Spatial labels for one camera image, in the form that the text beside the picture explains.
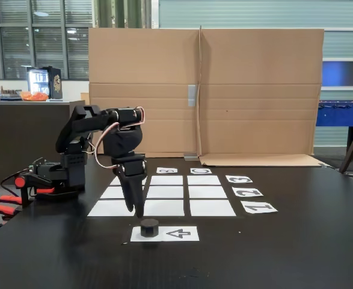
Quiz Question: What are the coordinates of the black hexagonal token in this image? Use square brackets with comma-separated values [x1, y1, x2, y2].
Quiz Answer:
[140, 219, 159, 237]

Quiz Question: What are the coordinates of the paper sheet with arrow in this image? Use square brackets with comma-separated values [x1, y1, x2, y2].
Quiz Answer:
[130, 226, 200, 242]

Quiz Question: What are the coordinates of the paper sheet number 3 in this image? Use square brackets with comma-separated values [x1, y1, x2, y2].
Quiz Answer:
[226, 175, 253, 184]

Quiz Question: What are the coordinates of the paper sheet number 2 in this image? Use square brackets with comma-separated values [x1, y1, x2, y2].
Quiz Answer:
[232, 187, 264, 197]

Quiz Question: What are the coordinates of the black mini fridge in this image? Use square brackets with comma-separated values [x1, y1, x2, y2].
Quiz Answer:
[26, 66, 63, 100]

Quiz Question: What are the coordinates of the paper sheet number 1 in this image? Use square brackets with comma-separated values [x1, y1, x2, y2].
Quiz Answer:
[241, 202, 278, 214]

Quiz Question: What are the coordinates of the orange snack bag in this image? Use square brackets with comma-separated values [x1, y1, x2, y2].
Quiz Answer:
[19, 91, 49, 102]

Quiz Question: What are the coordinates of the dark brown counter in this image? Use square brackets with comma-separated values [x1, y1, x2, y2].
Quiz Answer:
[0, 101, 85, 185]

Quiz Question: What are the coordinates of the large brown cardboard box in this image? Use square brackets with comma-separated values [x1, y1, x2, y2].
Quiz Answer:
[88, 25, 329, 168]

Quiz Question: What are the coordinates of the grey framed window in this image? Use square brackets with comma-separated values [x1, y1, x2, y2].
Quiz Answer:
[0, 0, 93, 81]

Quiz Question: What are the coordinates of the blue foosball table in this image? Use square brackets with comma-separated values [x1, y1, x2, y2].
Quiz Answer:
[316, 100, 353, 151]

